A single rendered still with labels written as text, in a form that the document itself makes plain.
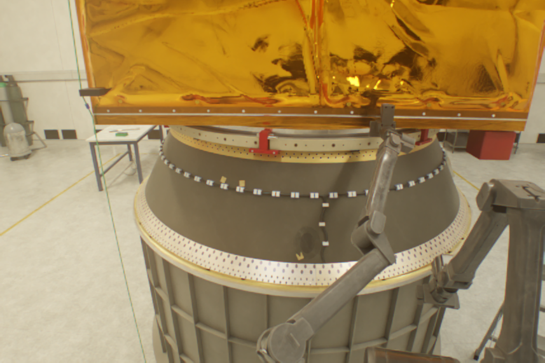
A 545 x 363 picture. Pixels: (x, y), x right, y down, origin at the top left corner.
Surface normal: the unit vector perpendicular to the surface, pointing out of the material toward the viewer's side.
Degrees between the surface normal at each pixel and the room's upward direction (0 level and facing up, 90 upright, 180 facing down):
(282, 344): 37
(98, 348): 0
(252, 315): 90
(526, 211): 67
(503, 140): 90
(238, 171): 62
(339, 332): 90
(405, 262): 43
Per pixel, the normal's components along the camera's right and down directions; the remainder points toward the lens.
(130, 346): 0.00, -0.94
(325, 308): 0.33, -0.53
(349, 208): 0.12, -0.14
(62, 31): -0.03, 0.33
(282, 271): -0.10, -0.46
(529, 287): -0.19, -0.07
